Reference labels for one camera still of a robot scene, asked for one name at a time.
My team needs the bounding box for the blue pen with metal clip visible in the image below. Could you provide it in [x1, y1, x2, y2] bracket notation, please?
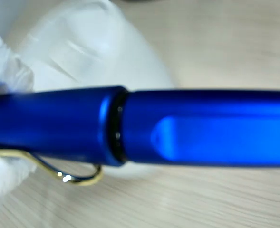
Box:
[0, 85, 280, 186]

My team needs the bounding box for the white mug black handle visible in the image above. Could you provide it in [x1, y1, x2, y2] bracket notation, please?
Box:
[18, 0, 176, 179]

